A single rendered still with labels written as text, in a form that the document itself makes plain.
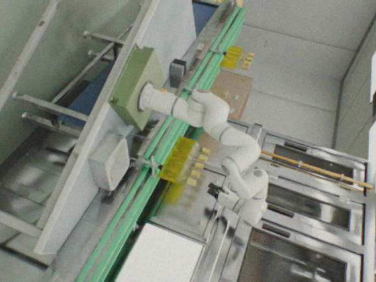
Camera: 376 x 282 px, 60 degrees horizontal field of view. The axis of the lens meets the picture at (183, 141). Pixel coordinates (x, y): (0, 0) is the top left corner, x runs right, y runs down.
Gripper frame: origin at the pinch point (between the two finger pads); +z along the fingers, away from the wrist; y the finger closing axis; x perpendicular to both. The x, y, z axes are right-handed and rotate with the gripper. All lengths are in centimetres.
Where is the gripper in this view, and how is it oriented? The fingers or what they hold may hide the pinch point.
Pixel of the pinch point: (211, 188)
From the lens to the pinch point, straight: 173.2
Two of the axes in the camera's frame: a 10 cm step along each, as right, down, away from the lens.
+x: -6.0, 5.9, -5.3
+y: 0.4, -6.4, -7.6
